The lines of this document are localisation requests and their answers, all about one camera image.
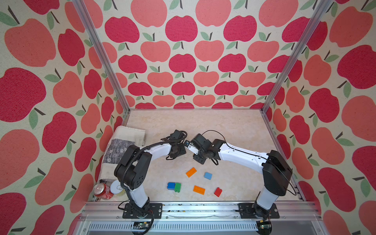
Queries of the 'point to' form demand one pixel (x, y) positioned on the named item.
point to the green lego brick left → (177, 187)
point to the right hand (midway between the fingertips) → (198, 155)
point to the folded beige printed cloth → (122, 138)
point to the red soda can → (102, 191)
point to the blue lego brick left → (171, 185)
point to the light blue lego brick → (208, 175)
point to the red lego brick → (218, 191)
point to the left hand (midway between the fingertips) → (184, 154)
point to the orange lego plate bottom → (199, 190)
